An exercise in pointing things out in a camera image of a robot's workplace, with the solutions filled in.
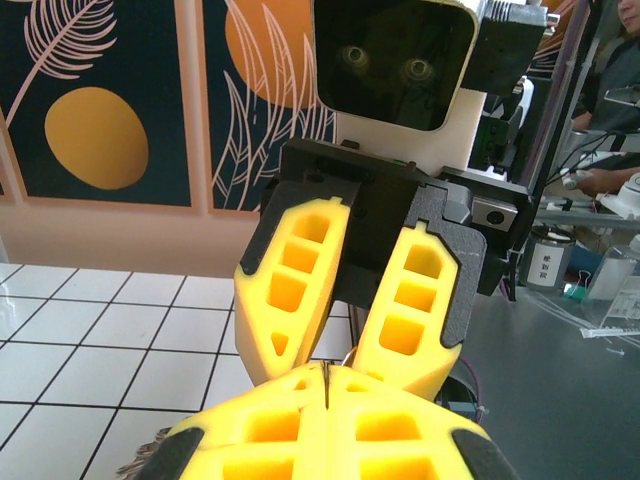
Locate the aluminium frame post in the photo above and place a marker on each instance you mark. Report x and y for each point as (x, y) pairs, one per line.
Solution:
(560, 125)

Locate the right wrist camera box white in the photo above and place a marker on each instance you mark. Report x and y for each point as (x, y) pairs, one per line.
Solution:
(390, 60)

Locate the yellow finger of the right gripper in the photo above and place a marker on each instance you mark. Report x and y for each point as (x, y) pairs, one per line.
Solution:
(255, 325)
(430, 360)

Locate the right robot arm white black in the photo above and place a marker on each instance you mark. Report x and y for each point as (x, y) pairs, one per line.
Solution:
(505, 55)

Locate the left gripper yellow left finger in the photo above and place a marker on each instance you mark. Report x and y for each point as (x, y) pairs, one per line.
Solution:
(260, 440)

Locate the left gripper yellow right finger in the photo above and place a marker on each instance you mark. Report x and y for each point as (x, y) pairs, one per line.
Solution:
(410, 440)

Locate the person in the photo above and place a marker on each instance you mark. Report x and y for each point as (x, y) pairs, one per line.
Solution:
(615, 85)

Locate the jar with white label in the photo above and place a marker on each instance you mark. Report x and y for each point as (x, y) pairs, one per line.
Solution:
(547, 260)

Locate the person's hand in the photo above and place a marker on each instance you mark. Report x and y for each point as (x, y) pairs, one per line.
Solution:
(610, 181)

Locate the clear plastic container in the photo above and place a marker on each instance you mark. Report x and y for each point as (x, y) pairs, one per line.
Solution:
(615, 290)

